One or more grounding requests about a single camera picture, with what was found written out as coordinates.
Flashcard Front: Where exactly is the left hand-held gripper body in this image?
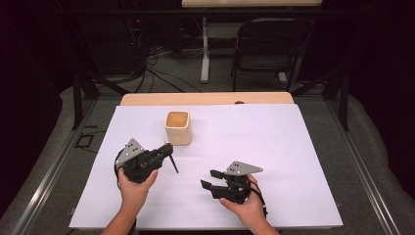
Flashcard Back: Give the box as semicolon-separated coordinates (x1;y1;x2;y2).
115;137;164;184

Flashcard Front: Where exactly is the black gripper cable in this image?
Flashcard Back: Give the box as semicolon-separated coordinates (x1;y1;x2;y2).
248;178;269;219
114;149;127;191

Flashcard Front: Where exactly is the desk with white leg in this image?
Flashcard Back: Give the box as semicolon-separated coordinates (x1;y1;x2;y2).
180;0;323;84

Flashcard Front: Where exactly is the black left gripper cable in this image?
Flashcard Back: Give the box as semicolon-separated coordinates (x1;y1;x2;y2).
114;149;127;191

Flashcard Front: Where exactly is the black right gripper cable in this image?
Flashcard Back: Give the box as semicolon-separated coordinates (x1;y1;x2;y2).
248;178;269;219

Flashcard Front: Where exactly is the black metal frame stand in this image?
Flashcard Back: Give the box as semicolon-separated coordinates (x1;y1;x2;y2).
71;70;130;131
291;63;350;132

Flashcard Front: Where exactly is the beige square pen holder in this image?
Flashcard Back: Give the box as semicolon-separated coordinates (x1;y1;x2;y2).
163;110;193;147

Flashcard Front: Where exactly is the light wooden table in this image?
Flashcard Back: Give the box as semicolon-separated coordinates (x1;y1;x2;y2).
119;91;296;107

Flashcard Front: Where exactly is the person's left hand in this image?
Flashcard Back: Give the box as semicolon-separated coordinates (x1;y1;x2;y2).
116;165;160;214

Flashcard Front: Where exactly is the bundle of black floor cables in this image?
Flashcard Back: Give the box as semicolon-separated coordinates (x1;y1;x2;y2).
123;18;204;94

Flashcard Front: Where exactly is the white paper sheet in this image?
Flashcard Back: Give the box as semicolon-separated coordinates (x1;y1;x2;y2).
69;103;345;230

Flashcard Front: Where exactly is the person's right hand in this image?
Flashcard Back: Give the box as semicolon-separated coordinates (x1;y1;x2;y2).
218;173;268;230

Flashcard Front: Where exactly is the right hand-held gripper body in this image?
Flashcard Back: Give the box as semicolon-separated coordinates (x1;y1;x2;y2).
210;160;264;206

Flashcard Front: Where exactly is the black folding chair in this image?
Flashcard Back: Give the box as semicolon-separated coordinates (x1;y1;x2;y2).
230;17;313;93

